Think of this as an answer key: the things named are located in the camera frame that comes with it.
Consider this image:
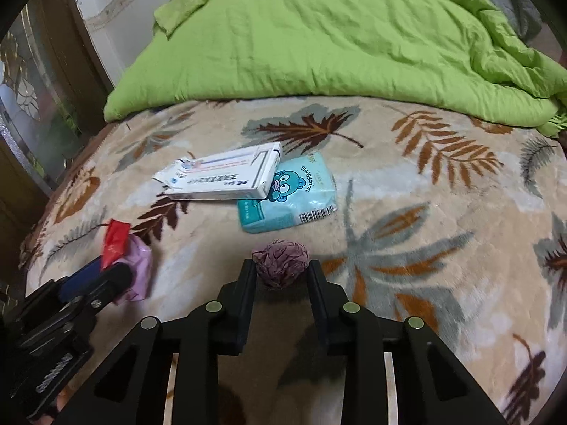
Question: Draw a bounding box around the white medicine box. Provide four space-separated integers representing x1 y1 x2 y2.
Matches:
153 141 284 202

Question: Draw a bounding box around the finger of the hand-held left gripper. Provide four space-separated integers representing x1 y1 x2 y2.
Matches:
72 265 134 320
57 259 106 302

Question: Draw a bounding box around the wooden door with glass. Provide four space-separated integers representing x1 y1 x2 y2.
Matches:
0 2 114 284

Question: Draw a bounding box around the pink plastic wrapper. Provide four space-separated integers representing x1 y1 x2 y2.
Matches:
111 236 154 305

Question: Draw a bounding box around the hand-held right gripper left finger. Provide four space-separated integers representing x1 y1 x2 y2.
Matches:
55 257 258 425

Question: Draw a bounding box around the leaf print blanket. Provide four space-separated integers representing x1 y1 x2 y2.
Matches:
18 95 567 425

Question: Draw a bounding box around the teal tissue packet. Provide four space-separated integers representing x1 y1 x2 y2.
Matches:
237 151 338 235

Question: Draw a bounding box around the purple paper ball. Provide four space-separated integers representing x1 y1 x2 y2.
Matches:
251 238 311 292

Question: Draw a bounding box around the green quilt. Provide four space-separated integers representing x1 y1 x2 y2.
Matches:
103 0 567 139

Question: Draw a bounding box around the red candy wrapper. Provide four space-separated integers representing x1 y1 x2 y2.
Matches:
101 219 132 271

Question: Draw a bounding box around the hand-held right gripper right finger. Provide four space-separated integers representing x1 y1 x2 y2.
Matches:
307 259 509 425

